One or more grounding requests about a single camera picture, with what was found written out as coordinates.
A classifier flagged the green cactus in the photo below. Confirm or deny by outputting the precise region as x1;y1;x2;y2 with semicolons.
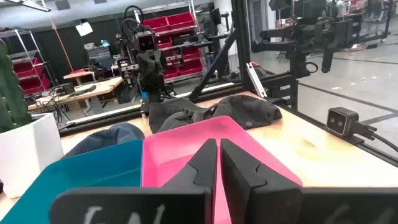
0;39;32;134

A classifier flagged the white metal bracket strip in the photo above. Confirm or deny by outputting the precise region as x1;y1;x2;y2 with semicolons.
246;62;267;98

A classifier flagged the black background robot rig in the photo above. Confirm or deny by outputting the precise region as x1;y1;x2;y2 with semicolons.
251;0;393;78

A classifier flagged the light wooden workbench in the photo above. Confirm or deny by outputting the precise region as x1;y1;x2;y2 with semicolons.
27;76;124;112

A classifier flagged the white plant pot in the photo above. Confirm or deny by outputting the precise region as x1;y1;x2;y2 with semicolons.
0;112;65;199

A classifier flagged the black camera cable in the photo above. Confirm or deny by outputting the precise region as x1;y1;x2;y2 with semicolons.
351;120;398;153

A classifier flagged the wire shelf rack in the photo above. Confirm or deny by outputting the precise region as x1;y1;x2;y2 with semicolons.
133;1;206;84
0;29;57;95

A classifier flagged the small wooden table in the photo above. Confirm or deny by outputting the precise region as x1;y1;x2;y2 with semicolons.
63;70;96;82

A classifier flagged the dark grey cap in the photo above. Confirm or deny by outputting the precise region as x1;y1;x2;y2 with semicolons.
211;95;284;131
148;98;217;134

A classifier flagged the blue denim hat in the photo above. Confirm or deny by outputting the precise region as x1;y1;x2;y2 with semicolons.
62;123;146;159

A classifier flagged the white hanging sheet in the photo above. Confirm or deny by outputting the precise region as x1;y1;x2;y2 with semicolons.
75;21;94;37

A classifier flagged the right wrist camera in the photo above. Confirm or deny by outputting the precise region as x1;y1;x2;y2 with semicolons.
134;30;157;52

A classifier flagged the orange pole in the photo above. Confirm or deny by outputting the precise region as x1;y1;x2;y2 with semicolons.
49;17;75;73

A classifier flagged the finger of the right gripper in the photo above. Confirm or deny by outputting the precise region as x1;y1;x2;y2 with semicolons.
137;50;153;77
152;50;169;77

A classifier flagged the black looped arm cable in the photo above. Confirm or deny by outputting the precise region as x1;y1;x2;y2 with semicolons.
120;5;145;35

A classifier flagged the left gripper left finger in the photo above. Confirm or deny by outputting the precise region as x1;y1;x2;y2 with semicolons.
161;138;218;200

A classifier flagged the black frame-mounted camera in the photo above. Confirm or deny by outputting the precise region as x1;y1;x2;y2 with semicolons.
325;106;360;138

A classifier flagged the teal plastic bin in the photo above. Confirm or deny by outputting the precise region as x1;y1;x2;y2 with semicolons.
0;139;144;224

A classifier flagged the red storage bin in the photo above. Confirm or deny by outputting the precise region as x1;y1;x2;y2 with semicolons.
142;16;170;32
182;46;201;60
177;58;203;76
18;74;51;95
166;12;195;30
12;57;45;78

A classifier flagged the pink plastic bin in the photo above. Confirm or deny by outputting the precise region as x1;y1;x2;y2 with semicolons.
141;115;304;224

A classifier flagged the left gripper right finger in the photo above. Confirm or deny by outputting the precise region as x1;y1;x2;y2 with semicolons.
220;138;303;224

